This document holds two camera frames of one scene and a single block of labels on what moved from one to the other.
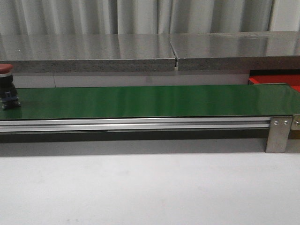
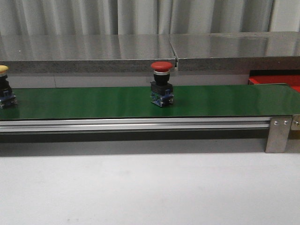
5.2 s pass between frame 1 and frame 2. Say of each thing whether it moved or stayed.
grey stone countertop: stayed
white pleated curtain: stayed
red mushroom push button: moved
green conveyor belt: stayed
